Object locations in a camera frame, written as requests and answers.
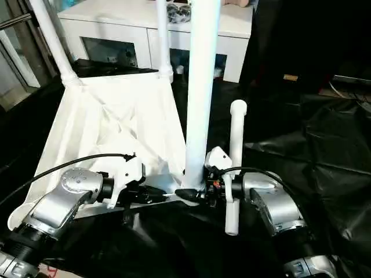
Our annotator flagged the black flat device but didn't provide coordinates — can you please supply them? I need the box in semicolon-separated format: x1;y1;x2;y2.
333;73;371;85

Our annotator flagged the black plastic mat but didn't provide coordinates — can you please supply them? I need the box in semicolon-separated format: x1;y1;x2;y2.
0;58;371;278

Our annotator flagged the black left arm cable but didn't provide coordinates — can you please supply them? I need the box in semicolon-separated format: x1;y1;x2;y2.
0;153;137;207

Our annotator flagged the grey bundle on cabinet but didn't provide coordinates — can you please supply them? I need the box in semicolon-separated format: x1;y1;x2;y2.
167;3;193;25

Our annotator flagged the grey curtain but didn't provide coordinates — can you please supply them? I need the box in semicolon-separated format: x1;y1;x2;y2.
12;0;75;63

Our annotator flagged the grey metal pole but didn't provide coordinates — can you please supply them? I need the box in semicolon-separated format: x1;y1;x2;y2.
0;14;33;31

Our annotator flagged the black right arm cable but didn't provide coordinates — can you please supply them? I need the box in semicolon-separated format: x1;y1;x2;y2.
220;166;290;192

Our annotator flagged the white plastic table top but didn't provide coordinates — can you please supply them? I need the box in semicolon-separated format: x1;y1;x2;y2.
7;71;195;231

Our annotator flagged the white cabinet with glass doors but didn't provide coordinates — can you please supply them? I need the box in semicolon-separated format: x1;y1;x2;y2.
58;0;253;83

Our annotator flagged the black tall cabinet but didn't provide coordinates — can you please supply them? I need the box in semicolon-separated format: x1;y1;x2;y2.
241;0;371;87

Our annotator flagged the white plastic table leg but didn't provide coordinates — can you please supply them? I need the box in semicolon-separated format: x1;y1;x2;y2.
225;100;248;237
155;0;175;83
181;0;223;192
28;0;83;87

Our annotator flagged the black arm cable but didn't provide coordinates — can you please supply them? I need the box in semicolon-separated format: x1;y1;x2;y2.
0;153;137;207
220;166;290;192

